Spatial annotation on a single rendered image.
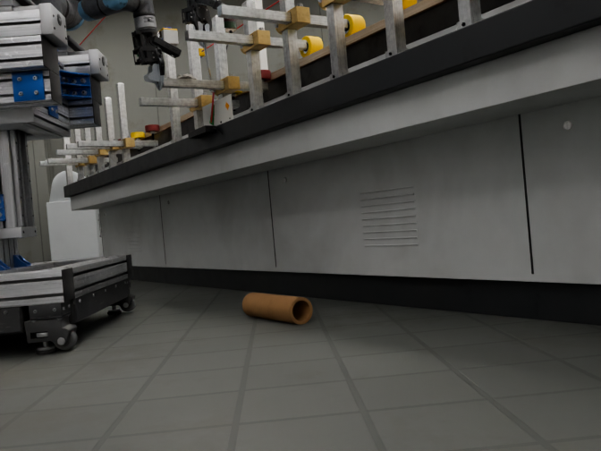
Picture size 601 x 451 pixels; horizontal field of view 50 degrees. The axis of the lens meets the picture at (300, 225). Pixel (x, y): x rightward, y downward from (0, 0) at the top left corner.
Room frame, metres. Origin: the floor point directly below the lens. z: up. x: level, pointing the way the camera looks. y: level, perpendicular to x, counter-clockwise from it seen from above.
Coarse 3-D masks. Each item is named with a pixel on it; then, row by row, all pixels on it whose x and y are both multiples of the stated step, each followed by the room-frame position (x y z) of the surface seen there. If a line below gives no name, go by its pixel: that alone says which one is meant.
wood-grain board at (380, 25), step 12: (432, 0) 1.81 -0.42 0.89; (444, 0) 1.77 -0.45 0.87; (408, 12) 1.89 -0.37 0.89; (420, 12) 1.86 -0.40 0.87; (372, 24) 2.03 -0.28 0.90; (384, 24) 1.99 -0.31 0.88; (348, 36) 2.14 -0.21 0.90; (360, 36) 2.08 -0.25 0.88; (324, 48) 2.26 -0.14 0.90; (300, 60) 2.38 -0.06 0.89; (312, 60) 2.32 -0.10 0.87; (276, 72) 2.53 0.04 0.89; (156, 132) 3.68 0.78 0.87
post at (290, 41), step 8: (280, 0) 2.09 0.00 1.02; (288, 0) 2.07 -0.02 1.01; (280, 8) 2.09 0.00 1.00; (288, 8) 2.07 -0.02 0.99; (288, 32) 2.07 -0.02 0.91; (296, 32) 2.08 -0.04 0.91; (288, 40) 2.07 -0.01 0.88; (296, 40) 2.08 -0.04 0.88; (288, 48) 2.07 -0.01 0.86; (296, 48) 2.08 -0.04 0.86; (288, 56) 2.07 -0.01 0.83; (296, 56) 2.08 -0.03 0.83; (288, 64) 2.08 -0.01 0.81; (296, 64) 2.08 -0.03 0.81; (288, 72) 2.08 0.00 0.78; (296, 72) 2.08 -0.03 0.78; (288, 80) 2.08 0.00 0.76; (296, 80) 2.08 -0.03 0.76; (288, 88) 2.09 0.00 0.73; (296, 88) 2.07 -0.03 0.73
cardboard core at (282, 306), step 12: (252, 300) 2.07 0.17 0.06; (264, 300) 2.01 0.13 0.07; (276, 300) 1.95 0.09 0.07; (288, 300) 1.90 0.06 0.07; (300, 300) 1.89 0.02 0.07; (252, 312) 2.07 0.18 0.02; (264, 312) 2.00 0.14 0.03; (276, 312) 1.93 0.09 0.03; (288, 312) 1.88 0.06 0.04; (300, 312) 1.95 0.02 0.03; (300, 324) 1.89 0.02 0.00
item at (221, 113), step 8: (208, 104) 2.58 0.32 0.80; (216, 104) 2.52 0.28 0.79; (224, 104) 2.46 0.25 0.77; (232, 104) 2.42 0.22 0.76; (208, 112) 2.58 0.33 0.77; (216, 112) 2.52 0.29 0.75; (224, 112) 2.46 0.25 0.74; (232, 112) 2.42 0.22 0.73; (208, 120) 2.59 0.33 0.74; (216, 120) 2.53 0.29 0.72; (224, 120) 2.47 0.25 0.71
